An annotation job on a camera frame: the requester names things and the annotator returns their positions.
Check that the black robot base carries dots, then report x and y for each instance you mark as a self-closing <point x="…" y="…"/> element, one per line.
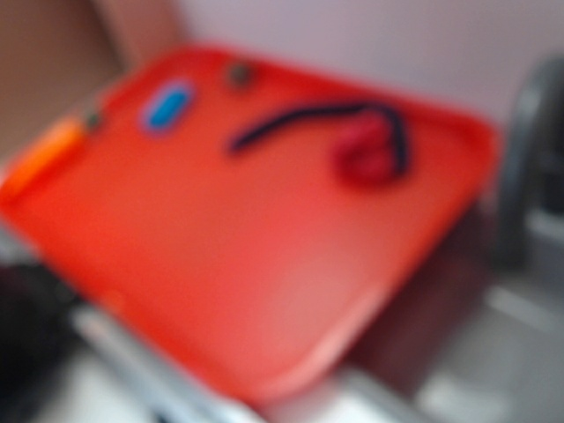
<point x="533" y="131"/>

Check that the small grey-brown rock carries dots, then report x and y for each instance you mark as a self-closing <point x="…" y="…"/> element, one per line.
<point x="240" y="75"/>

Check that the red plastic tray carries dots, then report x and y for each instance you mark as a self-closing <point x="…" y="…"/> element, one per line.
<point x="229" y="242"/>

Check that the red toy pepper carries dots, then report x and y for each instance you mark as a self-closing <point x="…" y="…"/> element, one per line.
<point x="363" y="151"/>

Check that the blue oval toy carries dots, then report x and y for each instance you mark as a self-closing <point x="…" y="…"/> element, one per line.
<point x="169" y="101"/>

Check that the orange toy carrot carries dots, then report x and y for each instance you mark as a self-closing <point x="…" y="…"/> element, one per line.
<point x="48" y="152"/>

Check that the dark object lower left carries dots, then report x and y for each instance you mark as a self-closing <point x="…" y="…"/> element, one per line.
<point x="35" y="337"/>

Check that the brown cardboard box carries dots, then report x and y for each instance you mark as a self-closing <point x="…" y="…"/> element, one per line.
<point x="55" y="54"/>

